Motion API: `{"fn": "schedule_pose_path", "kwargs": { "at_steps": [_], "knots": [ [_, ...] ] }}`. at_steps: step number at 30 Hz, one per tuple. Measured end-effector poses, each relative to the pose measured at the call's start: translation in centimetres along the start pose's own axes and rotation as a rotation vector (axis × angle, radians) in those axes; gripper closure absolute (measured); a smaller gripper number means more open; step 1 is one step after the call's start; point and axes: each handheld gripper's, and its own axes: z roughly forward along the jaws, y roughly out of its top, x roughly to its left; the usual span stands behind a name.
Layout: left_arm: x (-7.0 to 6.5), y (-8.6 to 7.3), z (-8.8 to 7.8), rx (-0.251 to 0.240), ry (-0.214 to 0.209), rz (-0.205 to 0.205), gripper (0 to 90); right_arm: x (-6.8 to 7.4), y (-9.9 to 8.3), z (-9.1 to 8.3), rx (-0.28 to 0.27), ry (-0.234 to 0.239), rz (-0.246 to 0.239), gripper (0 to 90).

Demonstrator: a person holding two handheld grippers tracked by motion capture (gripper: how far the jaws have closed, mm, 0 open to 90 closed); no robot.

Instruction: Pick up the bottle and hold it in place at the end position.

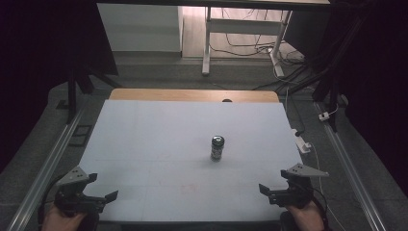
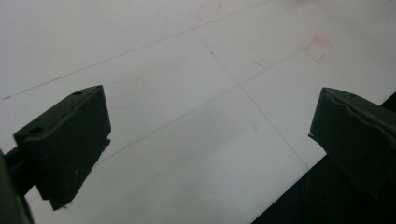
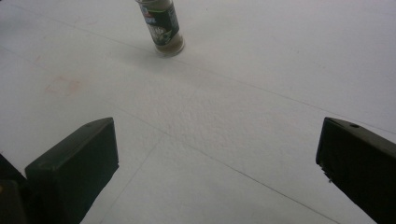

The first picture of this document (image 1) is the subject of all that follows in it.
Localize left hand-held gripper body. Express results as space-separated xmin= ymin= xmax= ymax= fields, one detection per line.
xmin=53 ymin=166 xmax=108 ymax=217

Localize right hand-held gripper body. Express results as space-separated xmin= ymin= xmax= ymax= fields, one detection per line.
xmin=268 ymin=163 xmax=330 ymax=210

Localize dark drink can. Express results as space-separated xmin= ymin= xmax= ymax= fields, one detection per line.
xmin=210 ymin=135 xmax=226 ymax=163

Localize person's left hand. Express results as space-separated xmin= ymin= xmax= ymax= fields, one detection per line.
xmin=40 ymin=204 xmax=89 ymax=231

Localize person's right hand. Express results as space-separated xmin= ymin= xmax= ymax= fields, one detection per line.
xmin=286 ymin=200 xmax=325 ymax=231

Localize white power strip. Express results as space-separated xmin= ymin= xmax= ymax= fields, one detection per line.
xmin=291 ymin=128 xmax=313 ymax=155

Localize white table cover sheet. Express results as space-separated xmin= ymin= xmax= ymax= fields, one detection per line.
xmin=78 ymin=98 xmax=303 ymax=223

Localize black metal stand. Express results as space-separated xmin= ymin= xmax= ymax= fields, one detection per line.
xmin=275 ymin=0 xmax=370 ymax=133
xmin=56 ymin=0 xmax=123 ymax=125

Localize black curtain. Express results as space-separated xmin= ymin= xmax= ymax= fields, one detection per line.
xmin=326 ymin=0 xmax=408 ymax=196
xmin=0 ymin=0 xmax=99 ymax=174

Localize thin white cable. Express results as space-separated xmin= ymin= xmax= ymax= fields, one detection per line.
xmin=308 ymin=142 xmax=348 ymax=231

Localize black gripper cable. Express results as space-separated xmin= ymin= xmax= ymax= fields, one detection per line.
xmin=310 ymin=185 xmax=331 ymax=231
xmin=37 ymin=177 xmax=65 ymax=227

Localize aluminium rail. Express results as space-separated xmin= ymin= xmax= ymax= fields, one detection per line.
xmin=313 ymin=101 xmax=388 ymax=231
xmin=6 ymin=107 xmax=89 ymax=231

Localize black floor frame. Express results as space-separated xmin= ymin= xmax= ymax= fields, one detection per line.
xmin=68 ymin=124 xmax=94 ymax=148

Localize black floor cables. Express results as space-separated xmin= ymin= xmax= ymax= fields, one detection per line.
xmin=210 ymin=8 xmax=306 ymax=91

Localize white desk frame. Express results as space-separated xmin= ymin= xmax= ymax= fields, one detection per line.
xmin=201 ymin=6 xmax=293 ymax=78

